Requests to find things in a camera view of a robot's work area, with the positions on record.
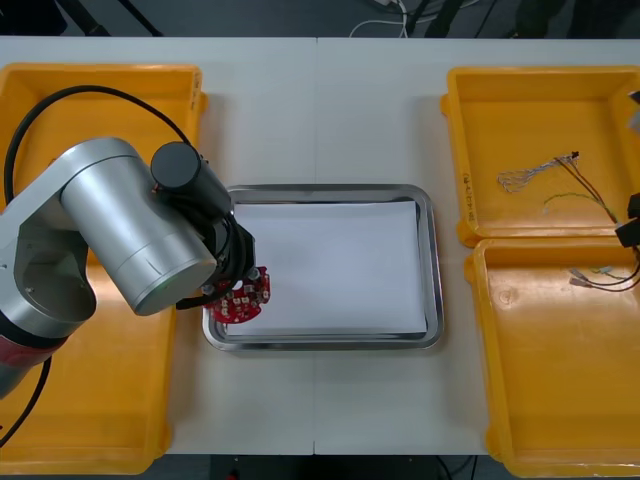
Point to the round red circuit board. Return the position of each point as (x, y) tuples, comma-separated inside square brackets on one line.
[(240, 309)]

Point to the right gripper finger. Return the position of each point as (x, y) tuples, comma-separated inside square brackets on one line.
[(635, 205), (631, 235)]

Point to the silver and black right arm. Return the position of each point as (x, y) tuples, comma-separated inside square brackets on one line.
[(635, 112)]

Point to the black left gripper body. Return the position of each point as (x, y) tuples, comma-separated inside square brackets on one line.
[(239, 250)]

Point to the yellow-orange plastic bin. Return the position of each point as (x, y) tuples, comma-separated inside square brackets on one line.
[(100, 400), (525, 125), (550, 375), (100, 75)]

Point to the steel tray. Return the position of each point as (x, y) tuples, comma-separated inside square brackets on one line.
[(435, 280)]

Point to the white paper sheet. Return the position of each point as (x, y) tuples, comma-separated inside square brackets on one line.
[(340, 265)]

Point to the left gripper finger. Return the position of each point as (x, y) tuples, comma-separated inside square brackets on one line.
[(245, 285)]

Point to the black stand leg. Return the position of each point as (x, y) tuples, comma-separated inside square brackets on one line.
[(100, 20)]

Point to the silver and black left arm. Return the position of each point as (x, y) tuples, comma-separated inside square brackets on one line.
[(115, 225)]

